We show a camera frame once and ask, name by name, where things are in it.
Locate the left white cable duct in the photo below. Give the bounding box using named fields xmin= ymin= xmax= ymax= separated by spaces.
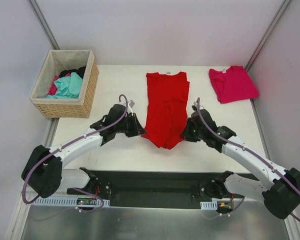
xmin=32 ymin=196 xmax=110 ymax=208

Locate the magenta t shirt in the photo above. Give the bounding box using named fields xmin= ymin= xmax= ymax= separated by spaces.
xmin=208 ymin=65 xmax=260 ymax=104

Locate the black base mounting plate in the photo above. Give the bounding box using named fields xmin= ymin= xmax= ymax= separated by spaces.
xmin=81 ymin=170 xmax=231 ymax=210

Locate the pink t shirt in basket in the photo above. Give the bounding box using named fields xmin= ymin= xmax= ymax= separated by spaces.
xmin=47 ymin=76 xmax=67 ymax=97

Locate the red t shirt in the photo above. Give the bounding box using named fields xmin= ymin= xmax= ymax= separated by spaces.
xmin=142 ymin=72 xmax=190 ymax=150

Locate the right white cable duct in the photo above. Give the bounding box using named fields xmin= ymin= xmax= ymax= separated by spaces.
xmin=200 ymin=200 xmax=218 ymax=211

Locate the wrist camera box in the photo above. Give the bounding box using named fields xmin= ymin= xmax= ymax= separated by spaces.
xmin=127 ymin=100 xmax=135 ymax=108
xmin=191 ymin=102 xmax=200 ymax=111

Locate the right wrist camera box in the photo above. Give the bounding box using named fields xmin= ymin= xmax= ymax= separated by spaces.
xmin=191 ymin=102 xmax=200 ymax=111

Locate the white cable duct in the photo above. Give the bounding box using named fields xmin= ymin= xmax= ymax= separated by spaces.
xmin=32 ymin=196 xmax=110 ymax=208
xmin=200 ymin=200 xmax=218 ymax=211

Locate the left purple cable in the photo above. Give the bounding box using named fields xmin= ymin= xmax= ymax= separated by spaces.
xmin=22 ymin=94 xmax=129 ymax=222

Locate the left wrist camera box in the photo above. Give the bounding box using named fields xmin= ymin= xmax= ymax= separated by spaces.
xmin=127 ymin=100 xmax=135 ymax=108

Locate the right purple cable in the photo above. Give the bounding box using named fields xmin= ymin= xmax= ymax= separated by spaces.
xmin=196 ymin=97 xmax=300 ymax=229

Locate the teal t shirt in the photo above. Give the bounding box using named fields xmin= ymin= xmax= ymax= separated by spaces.
xmin=45 ymin=72 xmax=83 ymax=99

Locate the black t shirt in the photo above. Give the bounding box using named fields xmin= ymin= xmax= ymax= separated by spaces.
xmin=58 ymin=66 xmax=86 ymax=78

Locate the wicker basket with cloth liner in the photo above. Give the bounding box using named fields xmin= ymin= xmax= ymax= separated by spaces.
xmin=30 ymin=50 xmax=99 ymax=118

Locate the purple cable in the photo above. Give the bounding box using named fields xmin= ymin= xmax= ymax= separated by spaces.
xmin=22 ymin=94 xmax=129 ymax=222
xmin=196 ymin=97 xmax=300 ymax=229

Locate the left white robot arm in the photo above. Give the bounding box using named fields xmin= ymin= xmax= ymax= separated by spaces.
xmin=21 ymin=100 xmax=146 ymax=199

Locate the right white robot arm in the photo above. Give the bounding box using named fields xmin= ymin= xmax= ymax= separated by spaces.
xmin=180 ymin=106 xmax=300 ymax=220

